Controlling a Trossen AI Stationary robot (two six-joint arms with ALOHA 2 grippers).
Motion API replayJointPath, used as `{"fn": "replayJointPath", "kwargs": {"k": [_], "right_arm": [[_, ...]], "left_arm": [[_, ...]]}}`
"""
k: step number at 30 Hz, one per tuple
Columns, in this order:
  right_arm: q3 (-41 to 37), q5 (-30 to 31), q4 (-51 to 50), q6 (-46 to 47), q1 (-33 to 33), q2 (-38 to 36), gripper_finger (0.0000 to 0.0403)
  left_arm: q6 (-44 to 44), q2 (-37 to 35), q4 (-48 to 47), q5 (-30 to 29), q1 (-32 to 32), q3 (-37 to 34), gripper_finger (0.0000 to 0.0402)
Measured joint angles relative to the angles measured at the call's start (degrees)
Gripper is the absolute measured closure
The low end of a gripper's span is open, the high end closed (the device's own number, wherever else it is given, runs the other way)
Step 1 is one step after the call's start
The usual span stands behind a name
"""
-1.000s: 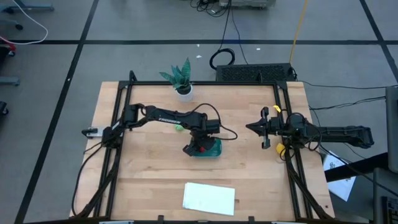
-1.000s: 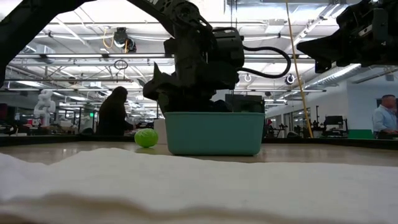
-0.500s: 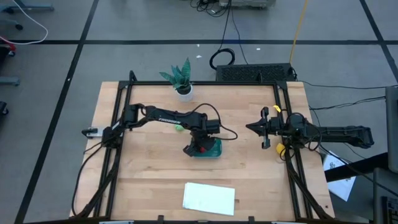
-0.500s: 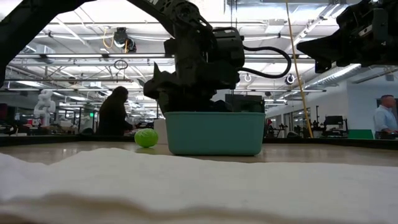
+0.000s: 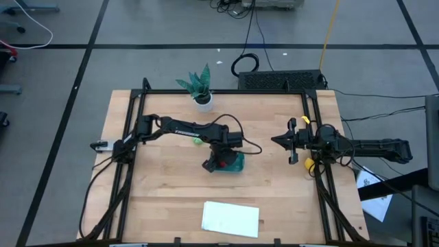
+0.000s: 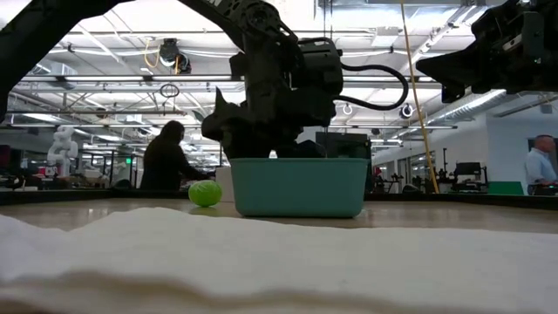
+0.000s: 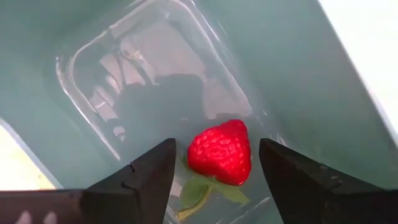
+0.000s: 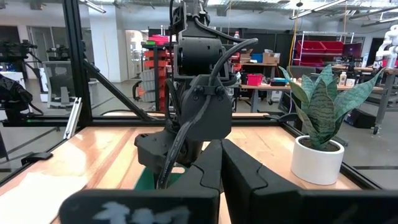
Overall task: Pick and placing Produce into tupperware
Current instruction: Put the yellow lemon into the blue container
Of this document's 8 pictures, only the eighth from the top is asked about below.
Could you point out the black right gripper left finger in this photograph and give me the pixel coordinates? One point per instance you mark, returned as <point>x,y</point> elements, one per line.
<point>199,193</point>

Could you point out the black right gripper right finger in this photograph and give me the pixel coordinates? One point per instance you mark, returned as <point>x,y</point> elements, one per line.
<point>248,193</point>

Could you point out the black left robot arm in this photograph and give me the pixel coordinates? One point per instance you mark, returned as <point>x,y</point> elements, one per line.
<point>199,56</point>

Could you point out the small red box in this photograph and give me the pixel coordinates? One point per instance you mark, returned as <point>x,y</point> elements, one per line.
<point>255,79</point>

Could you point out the wooden workbench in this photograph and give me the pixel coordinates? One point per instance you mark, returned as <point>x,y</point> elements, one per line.
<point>264,88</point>

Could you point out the teal plastic container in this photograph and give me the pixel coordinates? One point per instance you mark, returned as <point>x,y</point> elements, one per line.
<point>144,182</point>

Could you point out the white plant pot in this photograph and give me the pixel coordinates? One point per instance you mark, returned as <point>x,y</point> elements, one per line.
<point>315,165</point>

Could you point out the cardboard box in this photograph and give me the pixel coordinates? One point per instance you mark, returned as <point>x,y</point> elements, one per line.
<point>271,58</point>

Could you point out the orange drawer cabinet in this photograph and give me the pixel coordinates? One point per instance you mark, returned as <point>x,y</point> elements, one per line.
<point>160,65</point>

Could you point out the green snake plant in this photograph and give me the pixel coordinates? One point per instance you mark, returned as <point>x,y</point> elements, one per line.
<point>321,112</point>

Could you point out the red storage bin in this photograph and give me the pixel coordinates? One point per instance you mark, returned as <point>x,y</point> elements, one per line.
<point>332,47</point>
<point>309,48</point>

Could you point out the white cloth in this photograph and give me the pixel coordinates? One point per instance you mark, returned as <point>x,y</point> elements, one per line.
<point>40,196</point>

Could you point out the grey office chair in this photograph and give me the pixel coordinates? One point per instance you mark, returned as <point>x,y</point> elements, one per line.
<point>59,84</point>

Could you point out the black table clamp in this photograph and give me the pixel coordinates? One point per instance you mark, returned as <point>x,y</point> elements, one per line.
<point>35,157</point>

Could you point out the white humanoid robot figure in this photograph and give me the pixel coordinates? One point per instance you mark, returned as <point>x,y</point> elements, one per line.
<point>388,46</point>

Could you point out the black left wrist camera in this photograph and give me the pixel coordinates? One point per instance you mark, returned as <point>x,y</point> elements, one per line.
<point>152,149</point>

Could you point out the silver metal bracket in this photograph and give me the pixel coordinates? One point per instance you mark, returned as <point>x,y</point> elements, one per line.
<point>73,118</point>

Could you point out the black aluminium table frame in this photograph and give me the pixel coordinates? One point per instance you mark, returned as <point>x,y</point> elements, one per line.
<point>77,62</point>

